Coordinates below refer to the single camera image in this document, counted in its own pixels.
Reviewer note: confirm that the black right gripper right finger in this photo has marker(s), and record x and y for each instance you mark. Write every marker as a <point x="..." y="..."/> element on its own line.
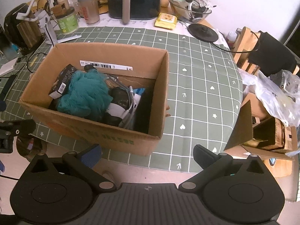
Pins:
<point x="213" y="165"/>

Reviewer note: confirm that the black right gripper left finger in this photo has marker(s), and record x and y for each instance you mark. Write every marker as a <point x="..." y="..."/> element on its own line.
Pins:
<point x="82" y="165"/>

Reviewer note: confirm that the teal mesh bath loofah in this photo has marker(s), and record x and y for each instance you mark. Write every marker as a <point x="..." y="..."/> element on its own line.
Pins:
<point x="87" y="96"/>

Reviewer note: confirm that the black tissue pack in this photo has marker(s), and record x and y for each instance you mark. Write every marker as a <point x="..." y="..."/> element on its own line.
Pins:
<point x="62" y="82"/>

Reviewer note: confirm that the brown cardboard box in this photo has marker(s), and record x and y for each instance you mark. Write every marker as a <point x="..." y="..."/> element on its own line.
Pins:
<point x="141" y="71"/>

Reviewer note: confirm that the black round soft object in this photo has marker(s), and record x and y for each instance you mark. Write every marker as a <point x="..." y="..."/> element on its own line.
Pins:
<point x="120" y="97"/>

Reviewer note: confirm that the green grid tablecloth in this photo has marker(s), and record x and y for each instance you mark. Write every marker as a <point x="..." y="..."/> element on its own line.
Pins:
<point x="205" y="93"/>

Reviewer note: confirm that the open cardboard box on floor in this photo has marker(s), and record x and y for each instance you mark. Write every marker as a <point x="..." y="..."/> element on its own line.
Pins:
<point x="258" y="133"/>

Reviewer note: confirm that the white plastic bags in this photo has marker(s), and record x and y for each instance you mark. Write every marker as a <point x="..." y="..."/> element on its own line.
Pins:
<point x="279" y="94"/>

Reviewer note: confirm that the white power adapter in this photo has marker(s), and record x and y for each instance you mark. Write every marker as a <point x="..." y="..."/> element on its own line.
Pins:
<point x="8" y="67"/>

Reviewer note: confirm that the black cloth on chair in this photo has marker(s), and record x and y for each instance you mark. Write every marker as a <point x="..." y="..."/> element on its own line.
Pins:
<point x="271" y="55"/>

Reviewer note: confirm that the wooden chair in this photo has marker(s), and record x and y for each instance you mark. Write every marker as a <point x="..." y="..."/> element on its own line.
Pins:
<point x="245" y="44"/>

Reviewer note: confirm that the black round kettle base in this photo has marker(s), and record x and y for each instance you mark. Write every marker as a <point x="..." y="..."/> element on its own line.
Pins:
<point x="203" y="33"/>

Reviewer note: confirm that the dark wooden container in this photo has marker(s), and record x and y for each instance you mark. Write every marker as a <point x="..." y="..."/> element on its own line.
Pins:
<point x="25" y="35"/>

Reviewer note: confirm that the green label jar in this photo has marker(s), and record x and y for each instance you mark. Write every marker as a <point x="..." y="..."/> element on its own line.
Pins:
<point x="66" y="18"/>

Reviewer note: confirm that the white tripod phone stand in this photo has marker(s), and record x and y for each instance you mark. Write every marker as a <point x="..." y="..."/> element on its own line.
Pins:
<point x="43" y="20"/>

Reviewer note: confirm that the yellow wet wipes pack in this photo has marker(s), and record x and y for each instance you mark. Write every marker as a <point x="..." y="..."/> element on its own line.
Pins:
<point x="166" y="21"/>

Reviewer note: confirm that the glass bowl with clutter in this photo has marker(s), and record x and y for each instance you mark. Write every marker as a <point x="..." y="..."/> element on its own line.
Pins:
<point x="191" y="11"/>

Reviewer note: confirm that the grey lid shaker bottle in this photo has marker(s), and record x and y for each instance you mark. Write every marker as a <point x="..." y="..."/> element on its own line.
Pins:
<point x="90" y="10"/>

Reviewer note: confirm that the black air fryer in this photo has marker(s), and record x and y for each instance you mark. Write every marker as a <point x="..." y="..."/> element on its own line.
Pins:
<point x="133" y="9"/>

